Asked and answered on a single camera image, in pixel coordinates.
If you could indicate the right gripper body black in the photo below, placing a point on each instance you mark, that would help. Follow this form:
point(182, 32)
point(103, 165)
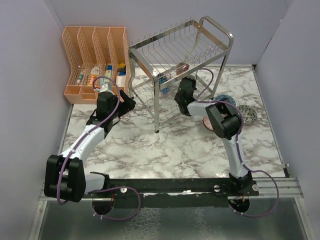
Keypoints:
point(193, 82)

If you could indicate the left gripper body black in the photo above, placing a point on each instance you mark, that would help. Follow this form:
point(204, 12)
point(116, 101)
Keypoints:
point(116, 113)

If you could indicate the blue triangle pattern bowl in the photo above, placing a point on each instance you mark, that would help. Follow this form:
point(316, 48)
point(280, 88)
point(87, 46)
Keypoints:
point(162, 79)

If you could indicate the red diamond pattern bowl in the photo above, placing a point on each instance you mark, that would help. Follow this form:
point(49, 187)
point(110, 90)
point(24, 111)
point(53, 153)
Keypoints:
point(181, 68)

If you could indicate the pink dotted pattern bowl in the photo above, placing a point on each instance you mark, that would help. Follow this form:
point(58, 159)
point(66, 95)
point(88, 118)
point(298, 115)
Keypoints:
point(207, 123)

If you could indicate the stainless steel dish rack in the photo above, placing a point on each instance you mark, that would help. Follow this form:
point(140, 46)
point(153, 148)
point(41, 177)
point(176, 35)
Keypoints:
point(196, 49)

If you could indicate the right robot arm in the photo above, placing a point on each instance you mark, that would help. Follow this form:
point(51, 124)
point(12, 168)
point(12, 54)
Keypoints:
point(227, 123)

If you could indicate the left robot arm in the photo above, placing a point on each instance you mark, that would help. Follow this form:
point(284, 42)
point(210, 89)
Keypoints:
point(77, 160)

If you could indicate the green white box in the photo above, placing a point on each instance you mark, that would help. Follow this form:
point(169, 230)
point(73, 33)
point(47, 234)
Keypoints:
point(107, 73)

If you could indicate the white glue tube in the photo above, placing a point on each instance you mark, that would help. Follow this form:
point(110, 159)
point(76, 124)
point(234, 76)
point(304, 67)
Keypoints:
point(80, 78)

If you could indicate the blue floral bowl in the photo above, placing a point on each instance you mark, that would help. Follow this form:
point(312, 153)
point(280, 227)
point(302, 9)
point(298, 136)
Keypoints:
point(225, 98)

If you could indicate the orange plastic file organizer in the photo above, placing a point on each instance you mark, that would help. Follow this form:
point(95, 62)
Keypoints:
point(88, 46)

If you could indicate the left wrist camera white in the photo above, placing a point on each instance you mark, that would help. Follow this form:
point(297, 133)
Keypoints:
point(107, 87)

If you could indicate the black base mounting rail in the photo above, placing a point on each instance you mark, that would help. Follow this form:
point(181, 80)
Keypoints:
point(156, 193)

